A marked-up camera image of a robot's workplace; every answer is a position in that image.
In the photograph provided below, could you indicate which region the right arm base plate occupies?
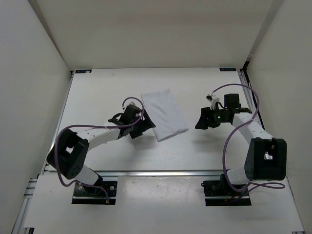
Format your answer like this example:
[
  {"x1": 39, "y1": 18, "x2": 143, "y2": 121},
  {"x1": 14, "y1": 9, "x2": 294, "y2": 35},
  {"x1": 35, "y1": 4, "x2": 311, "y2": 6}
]
[{"x1": 201, "y1": 180, "x2": 252, "y2": 207}]

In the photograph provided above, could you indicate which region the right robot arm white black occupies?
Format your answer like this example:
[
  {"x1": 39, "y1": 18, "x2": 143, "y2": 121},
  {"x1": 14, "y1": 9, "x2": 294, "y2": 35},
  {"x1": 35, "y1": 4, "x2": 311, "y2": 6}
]
[{"x1": 195, "y1": 94, "x2": 287, "y2": 196}]

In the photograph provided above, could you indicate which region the white front cover board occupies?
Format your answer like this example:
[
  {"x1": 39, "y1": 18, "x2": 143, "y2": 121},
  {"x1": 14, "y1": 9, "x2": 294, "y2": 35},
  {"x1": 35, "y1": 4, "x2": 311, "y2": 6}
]
[{"x1": 24, "y1": 175, "x2": 304, "y2": 234}]

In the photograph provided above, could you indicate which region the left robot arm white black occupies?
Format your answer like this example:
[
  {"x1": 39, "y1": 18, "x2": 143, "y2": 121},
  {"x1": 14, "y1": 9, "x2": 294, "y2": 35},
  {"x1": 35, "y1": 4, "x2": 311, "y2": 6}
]
[{"x1": 47, "y1": 104, "x2": 155, "y2": 196}]

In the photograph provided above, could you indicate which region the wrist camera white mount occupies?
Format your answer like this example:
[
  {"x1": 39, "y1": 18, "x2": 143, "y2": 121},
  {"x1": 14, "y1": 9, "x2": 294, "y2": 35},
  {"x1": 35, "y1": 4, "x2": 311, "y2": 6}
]
[
  {"x1": 128, "y1": 101, "x2": 136, "y2": 106},
  {"x1": 206, "y1": 93, "x2": 220, "y2": 110}
]

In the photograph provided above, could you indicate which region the right blue corner sticker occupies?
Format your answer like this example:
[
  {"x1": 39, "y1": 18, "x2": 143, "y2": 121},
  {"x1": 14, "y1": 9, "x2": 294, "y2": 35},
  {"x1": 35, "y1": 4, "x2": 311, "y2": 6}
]
[{"x1": 219, "y1": 67, "x2": 236, "y2": 72}]

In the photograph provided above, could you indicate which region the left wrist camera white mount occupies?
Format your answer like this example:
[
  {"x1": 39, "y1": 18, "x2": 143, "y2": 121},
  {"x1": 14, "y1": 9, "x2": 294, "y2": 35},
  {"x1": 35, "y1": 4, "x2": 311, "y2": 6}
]
[{"x1": 128, "y1": 101, "x2": 136, "y2": 106}]

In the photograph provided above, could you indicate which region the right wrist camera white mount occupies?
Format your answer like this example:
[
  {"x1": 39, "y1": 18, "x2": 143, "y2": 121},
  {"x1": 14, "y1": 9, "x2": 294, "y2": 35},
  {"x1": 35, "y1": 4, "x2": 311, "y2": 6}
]
[{"x1": 206, "y1": 93, "x2": 220, "y2": 110}]

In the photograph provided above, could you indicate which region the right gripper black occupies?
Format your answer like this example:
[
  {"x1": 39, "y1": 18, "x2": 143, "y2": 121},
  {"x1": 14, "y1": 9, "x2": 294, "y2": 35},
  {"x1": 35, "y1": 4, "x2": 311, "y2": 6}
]
[{"x1": 195, "y1": 106, "x2": 229, "y2": 130}]

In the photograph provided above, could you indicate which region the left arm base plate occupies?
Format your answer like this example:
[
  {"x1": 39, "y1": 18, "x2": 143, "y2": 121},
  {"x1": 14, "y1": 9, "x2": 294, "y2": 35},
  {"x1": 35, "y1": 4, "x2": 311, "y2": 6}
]
[{"x1": 72, "y1": 180, "x2": 117, "y2": 205}]

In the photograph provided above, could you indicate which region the white skirt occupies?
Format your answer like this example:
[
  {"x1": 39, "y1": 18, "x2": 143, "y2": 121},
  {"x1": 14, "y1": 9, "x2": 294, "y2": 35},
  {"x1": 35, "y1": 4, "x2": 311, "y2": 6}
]
[{"x1": 141, "y1": 89, "x2": 189, "y2": 142}]

